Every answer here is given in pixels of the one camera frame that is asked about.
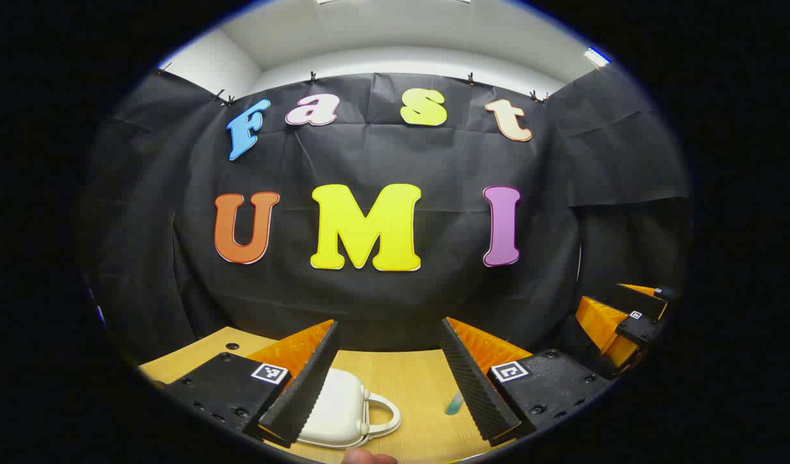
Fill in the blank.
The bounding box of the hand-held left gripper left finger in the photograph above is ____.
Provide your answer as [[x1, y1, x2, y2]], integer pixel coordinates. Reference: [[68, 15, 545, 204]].
[[165, 319, 342, 450]]

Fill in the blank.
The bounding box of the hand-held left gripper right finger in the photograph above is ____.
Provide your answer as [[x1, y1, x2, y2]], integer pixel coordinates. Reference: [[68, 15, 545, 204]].
[[438, 316, 613, 447]]

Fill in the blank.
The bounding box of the white suitcase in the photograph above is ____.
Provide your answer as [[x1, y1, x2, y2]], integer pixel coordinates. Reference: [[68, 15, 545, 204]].
[[296, 369, 402, 449]]

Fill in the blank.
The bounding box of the black backdrop cloth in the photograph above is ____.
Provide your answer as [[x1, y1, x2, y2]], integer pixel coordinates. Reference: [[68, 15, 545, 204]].
[[79, 64, 692, 365]]

